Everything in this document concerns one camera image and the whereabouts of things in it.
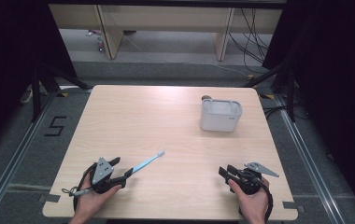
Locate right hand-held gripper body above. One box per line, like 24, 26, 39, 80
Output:
233, 161, 280, 196

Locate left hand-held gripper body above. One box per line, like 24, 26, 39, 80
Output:
89, 157, 127, 195

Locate blue toothbrush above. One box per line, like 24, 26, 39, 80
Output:
132, 149, 166, 174

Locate person's right hand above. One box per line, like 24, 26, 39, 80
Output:
227, 176, 271, 219

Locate person's left hand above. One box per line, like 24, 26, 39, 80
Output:
75, 175, 122, 217

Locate grey tape strip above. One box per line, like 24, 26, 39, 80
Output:
282, 201, 306, 215
37, 193, 62, 204

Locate white plastic container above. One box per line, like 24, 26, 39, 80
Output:
199, 98, 243, 133

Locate black metal stand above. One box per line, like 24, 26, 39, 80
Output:
243, 61, 297, 123
30, 63, 92, 123

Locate small colourful floor items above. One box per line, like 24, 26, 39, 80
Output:
85, 29, 106, 53

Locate black curtain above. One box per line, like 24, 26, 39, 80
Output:
262, 0, 355, 216
0, 0, 78, 157

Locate beige wooden desk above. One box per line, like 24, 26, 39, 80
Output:
48, 3, 284, 63

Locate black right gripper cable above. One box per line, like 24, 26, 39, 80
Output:
237, 182, 275, 224

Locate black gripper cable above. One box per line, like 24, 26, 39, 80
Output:
72, 162, 98, 213
237, 182, 275, 224

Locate grey cable plug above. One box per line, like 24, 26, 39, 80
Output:
61, 186, 92, 199

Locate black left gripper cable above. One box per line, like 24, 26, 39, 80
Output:
72, 162, 98, 213

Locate metal floor rail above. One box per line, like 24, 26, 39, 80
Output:
0, 91, 59, 224
274, 92, 347, 224

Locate white floor cable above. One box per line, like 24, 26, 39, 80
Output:
162, 59, 250, 77

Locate bundle of black floor cables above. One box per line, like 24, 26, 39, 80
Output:
227, 7, 274, 75

